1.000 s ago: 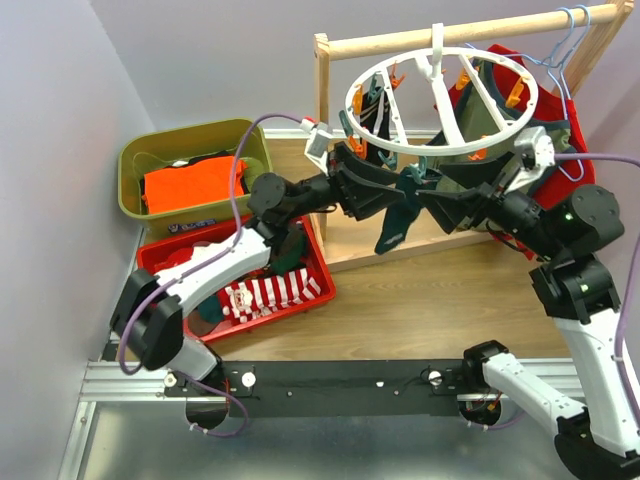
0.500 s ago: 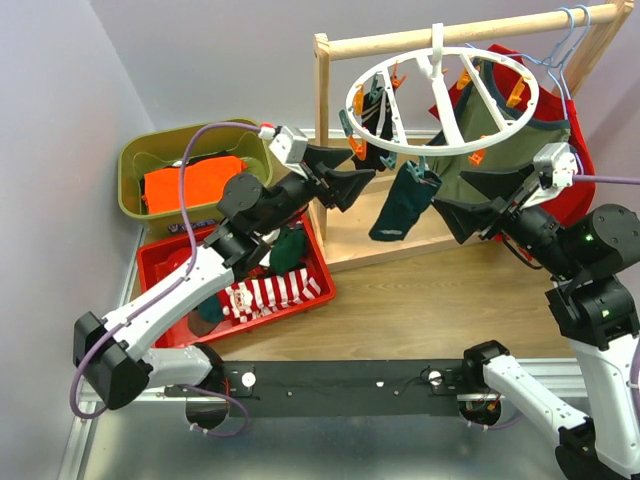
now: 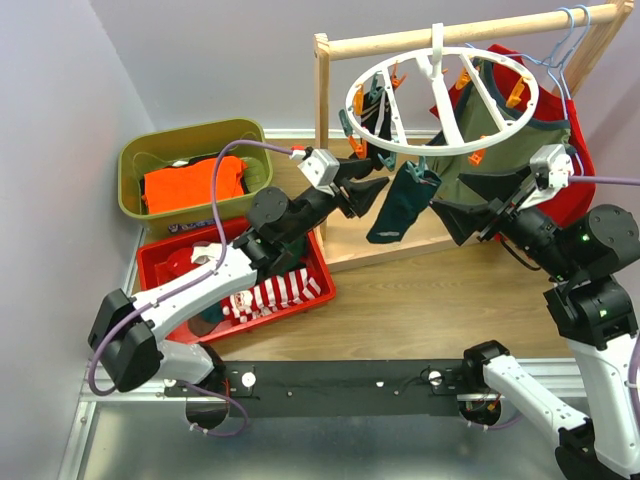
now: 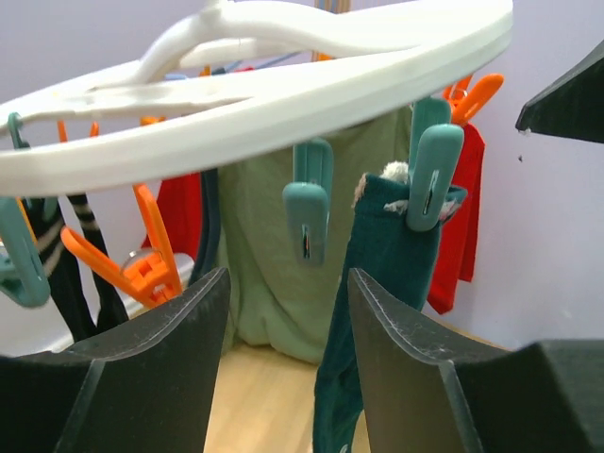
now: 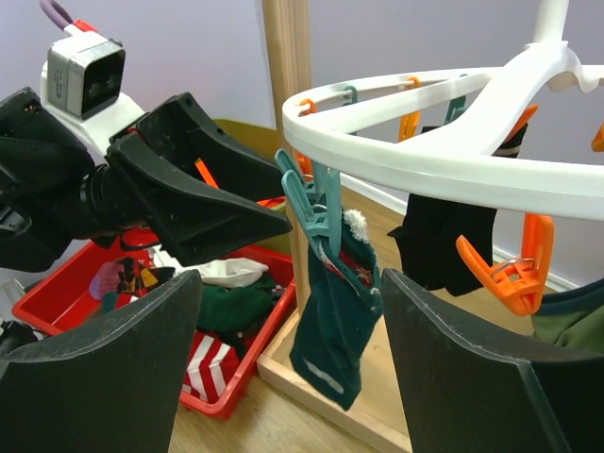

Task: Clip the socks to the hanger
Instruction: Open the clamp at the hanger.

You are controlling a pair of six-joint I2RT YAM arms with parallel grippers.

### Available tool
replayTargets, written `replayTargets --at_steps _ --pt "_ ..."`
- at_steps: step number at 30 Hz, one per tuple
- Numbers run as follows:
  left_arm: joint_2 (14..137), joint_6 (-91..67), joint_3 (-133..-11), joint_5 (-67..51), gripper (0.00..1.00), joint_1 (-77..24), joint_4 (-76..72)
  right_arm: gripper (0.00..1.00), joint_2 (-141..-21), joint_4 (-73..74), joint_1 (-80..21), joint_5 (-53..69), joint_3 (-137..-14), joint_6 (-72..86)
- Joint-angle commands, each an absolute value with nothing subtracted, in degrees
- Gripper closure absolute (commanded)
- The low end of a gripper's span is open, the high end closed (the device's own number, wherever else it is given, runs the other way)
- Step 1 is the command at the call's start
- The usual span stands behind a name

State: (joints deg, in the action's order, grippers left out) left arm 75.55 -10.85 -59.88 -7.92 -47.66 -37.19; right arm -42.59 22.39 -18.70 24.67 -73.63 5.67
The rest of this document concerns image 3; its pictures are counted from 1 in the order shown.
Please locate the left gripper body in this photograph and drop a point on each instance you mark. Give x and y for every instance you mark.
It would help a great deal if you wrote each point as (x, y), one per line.
(336, 197)

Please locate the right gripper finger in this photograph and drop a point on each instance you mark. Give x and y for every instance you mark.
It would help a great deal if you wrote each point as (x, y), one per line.
(492, 186)
(462, 221)

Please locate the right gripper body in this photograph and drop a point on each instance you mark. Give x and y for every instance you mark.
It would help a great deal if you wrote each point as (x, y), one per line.
(519, 225)

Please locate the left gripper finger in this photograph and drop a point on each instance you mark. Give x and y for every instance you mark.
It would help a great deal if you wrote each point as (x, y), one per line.
(362, 195)
(356, 168)

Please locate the dark green sock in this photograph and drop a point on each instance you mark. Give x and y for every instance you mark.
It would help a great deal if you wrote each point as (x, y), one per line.
(406, 199)

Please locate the teal clothes peg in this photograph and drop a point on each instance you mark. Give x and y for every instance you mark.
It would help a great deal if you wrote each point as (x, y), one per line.
(418, 170)

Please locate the white round clip hanger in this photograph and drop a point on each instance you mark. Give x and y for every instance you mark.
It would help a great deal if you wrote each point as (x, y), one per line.
(429, 63)

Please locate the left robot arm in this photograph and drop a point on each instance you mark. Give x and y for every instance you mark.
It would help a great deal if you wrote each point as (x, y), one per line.
(129, 337)

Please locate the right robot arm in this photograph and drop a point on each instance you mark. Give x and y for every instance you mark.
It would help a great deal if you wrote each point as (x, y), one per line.
(591, 310)

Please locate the orange clothes peg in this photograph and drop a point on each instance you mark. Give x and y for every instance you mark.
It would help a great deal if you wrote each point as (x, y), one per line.
(476, 158)

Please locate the black striped sock pair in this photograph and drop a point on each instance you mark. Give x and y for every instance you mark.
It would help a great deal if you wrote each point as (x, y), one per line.
(376, 119)

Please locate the wooden clothes rack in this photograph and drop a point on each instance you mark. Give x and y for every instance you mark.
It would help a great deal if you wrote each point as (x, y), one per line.
(344, 246)

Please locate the olive green shirt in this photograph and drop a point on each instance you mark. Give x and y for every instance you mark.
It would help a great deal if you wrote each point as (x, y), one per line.
(475, 121)

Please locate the red plastic tray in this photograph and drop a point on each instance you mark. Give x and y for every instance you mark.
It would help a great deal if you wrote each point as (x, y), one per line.
(163, 260)

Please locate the red white striped santa sock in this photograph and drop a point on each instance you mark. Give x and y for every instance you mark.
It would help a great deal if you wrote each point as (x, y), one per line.
(273, 295)

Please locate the red shirt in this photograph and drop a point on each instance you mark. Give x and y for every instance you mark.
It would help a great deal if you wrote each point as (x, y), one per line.
(548, 104)

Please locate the orange folded garment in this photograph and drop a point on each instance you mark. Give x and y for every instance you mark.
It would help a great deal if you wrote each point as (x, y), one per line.
(180, 187)

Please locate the olive green plastic bin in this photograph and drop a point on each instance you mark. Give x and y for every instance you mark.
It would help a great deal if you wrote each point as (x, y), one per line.
(154, 151)

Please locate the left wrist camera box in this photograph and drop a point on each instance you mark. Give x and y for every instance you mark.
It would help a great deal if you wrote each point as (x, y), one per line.
(318, 166)

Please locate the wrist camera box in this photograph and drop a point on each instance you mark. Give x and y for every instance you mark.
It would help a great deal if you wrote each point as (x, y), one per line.
(550, 167)
(318, 166)

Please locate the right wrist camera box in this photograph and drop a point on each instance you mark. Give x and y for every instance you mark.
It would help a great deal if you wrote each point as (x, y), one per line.
(550, 167)

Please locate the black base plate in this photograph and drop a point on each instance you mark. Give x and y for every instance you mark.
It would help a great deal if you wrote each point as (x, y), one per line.
(280, 389)

